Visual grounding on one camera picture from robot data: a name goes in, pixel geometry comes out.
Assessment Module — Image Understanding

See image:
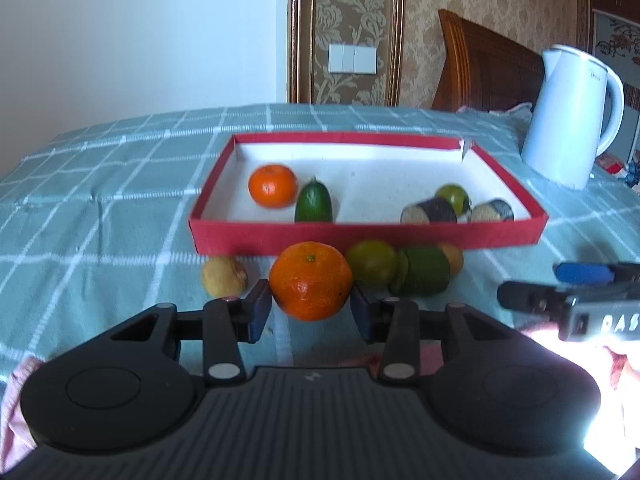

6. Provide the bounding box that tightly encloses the small brown longan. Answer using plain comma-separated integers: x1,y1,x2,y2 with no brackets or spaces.
437,242,464,275

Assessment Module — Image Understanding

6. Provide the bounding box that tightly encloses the orange mandarin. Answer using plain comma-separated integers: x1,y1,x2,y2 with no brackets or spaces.
247,164,298,209
268,242,354,322

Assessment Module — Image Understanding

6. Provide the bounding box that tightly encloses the dark sushi roll piece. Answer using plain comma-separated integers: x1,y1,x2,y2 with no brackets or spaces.
400,197,458,224

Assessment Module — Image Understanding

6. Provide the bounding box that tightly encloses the yellow-green lime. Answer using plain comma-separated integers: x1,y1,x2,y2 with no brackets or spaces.
435,183,472,217

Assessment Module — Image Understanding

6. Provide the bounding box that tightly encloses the small green cucumber piece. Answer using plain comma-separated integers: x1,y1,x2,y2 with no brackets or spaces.
294,178,333,222

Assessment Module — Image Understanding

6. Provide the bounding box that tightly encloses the tan round fruit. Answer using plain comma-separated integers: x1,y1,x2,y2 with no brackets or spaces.
201,256,247,298

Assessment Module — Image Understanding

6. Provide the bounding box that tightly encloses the green cucumber chunk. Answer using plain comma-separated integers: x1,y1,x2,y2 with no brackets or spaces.
388,246,450,297

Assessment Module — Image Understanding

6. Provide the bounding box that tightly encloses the green-yellow citrus fruit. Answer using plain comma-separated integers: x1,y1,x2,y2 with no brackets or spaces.
346,240,398,288

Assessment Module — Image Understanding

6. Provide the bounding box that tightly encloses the white electric kettle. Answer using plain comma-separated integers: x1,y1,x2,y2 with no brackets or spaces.
521,44,625,190

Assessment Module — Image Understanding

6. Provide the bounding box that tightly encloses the red shallow cardboard box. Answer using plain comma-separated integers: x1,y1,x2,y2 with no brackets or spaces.
189,132,549,256

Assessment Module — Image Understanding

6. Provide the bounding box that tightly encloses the green plaid bedsheet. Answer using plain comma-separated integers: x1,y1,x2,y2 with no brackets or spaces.
1,104,639,398

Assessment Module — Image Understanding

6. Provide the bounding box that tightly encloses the pink towel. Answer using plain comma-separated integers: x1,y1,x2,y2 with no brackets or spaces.
0,356,44,474

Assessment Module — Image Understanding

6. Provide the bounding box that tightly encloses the white wall switch panel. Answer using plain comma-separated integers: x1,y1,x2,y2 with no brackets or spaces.
328,44,378,75

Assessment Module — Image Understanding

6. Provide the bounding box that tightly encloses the gold wallpaper frame trim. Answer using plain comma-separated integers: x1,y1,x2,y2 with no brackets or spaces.
288,0,405,106

